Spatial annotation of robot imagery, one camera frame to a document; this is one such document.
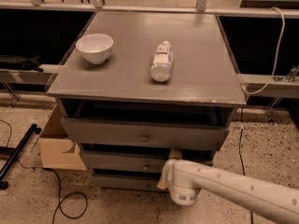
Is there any grey top drawer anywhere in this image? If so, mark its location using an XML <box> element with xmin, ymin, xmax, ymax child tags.
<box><xmin>61</xmin><ymin>118</ymin><xmax>229</xmax><ymax>151</ymax></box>

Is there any black floor cable left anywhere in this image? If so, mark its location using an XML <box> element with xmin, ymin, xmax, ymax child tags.
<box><xmin>0</xmin><ymin>119</ymin><xmax>89</xmax><ymax>224</ymax></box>

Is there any black floor cable right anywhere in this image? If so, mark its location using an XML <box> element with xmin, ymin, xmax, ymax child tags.
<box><xmin>237</xmin><ymin>107</ymin><xmax>254</xmax><ymax>224</ymax></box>

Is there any black floor cable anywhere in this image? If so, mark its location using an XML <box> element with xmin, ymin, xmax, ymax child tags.
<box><xmin>0</xmin><ymin>119</ymin><xmax>89</xmax><ymax>224</ymax></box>
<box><xmin>237</xmin><ymin>107</ymin><xmax>254</xmax><ymax>224</ymax></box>

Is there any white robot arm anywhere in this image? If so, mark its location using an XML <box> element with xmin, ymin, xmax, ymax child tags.
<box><xmin>157</xmin><ymin>149</ymin><xmax>299</xmax><ymax>224</ymax></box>

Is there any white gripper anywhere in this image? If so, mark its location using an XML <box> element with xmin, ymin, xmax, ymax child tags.
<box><xmin>157</xmin><ymin>148</ymin><xmax>182</xmax><ymax>190</ymax></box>

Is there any white bowl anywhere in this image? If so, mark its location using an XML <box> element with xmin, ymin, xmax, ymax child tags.
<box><xmin>76</xmin><ymin>34</ymin><xmax>114</xmax><ymax>64</ymax></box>

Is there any black metal stand leg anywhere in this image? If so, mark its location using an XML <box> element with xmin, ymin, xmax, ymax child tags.
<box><xmin>0</xmin><ymin>123</ymin><xmax>41</xmax><ymax>190</ymax></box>

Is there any clear plastic bottle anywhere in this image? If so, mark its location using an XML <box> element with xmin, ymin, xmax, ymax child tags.
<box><xmin>150</xmin><ymin>41</ymin><xmax>173</xmax><ymax>82</ymax></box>

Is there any white cable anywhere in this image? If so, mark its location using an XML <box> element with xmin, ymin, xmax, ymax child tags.
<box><xmin>240</xmin><ymin>7</ymin><xmax>286</xmax><ymax>96</ymax></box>

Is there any black object on rail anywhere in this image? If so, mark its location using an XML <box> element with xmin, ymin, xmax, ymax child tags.
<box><xmin>0</xmin><ymin>55</ymin><xmax>44</xmax><ymax>72</ymax></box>

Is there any grey drawer cabinet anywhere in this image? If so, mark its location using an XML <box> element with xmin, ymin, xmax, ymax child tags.
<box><xmin>48</xmin><ymin>12</ymin><xmax>246</xmax><ymax>179</ymax></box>

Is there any grey bottom drawer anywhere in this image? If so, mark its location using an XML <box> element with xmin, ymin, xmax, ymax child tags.
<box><xmin>93</xmin><ymin>175</ymin><xmax>162</xmax><ymax>191</ymax></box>

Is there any cardboard box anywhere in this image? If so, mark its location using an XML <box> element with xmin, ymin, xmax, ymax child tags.
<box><xmin>38</xmin><ymin>106</ymin><xmax>87</xmax><ymax>171</ymax></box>

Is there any grey drawer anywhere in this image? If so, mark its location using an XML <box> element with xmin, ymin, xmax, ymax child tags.
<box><xmin>61</xmin><ymin>118</ymin><xmax>229</xmax><ymax>151</ymax></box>
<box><xmin>93</xmin><ymin>175</ymin><xmax>162</xmax><ymax>191</ymax></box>
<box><xmin>79</xmin><ymin>149</ymin><xmax>215</xmax><ymax>177</ymax></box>

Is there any metal rail frame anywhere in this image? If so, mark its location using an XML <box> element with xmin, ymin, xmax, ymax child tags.
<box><xmin>1</xmin><ymin>0</ymin><xmax>299</xmax><ymax>117</ymax></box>

